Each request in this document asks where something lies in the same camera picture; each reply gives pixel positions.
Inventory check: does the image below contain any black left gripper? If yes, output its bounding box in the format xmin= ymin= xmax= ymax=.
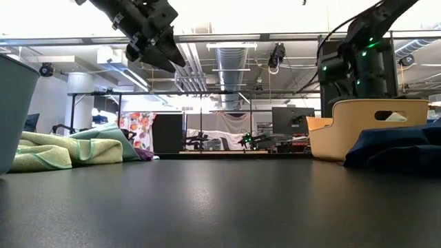
xmin=88 ymin=0 xmax=187 ymax=73

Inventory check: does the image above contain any light green microfiber towel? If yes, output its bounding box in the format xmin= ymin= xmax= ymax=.
xmin=384 ymin=112 xmax=408 ymax=123
xmin=9 ymin=130 xmax=124 ymax=173

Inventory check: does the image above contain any navy blue microfiber towel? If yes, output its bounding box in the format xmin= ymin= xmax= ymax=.
xmin=343 ymin=118 xmax=441 ymax=174

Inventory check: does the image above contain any light blue microfiber towel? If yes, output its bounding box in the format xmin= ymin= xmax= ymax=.
xmin=68 ymin=123 xmax=141 ymax=163

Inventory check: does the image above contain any purple microfiber towel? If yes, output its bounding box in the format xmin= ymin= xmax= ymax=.
xmin=133 ymin=147 xmax=155 ymax=162

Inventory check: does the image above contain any white ceiling light fixture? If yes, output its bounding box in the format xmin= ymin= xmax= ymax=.
xmin=205 ymin=41 xmax=258 ymax=52

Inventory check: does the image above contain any floral patterned cloth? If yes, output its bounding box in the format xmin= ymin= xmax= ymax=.
xmin=119 ymin=112 xmax=156 ymax=152

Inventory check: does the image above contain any black upright panel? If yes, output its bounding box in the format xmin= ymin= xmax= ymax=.
xmin=152 ymin=114 xmax=184 ymax=154

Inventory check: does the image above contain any grey hanging cloth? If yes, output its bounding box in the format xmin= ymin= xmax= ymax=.
xmin=185 ymin=111 xmax=252 ymax=151

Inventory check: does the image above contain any black computer monitor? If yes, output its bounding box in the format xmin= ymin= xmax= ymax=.
xmin=271 ymin=106 xmax=316 ymax=136

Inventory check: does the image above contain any pale blue plastic basket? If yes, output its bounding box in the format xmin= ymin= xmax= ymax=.
xmin=0 ymin=53 xmax=41 ymax=176

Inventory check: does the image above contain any yellow plastic basket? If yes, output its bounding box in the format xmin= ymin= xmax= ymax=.
xmin=305 ymin=99 xmax=430 ymax=163

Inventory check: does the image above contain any silver ventilation duct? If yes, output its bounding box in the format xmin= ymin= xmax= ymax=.
xmin=215 ymin=47 xmax=249 ymax=111

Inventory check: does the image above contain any grey horizontal frame beam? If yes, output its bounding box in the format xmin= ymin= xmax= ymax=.
xmin=0 ymin=31 xmax=441 ymax=48

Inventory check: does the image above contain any black dome camera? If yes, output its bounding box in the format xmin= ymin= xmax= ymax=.
xmin=39 ymin=62 xmax=55 ymax=78
xmin=399 ymin=54 xmax=415 ymax=68

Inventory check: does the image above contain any black hanging ceiling camera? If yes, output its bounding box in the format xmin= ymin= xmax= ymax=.
xmin=267 ymin=43 xmax=287 ymax=75

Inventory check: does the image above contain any black table frame rail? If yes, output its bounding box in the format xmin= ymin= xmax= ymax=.
xmin=154 ymin=152 xmax=314 ymax=161

